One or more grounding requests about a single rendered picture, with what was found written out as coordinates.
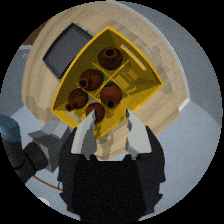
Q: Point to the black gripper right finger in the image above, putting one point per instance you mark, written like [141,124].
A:
[143,145]

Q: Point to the yellow divided crate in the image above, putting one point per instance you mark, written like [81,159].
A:
[141,84]

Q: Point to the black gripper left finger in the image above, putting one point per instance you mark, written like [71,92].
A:
[79,144]

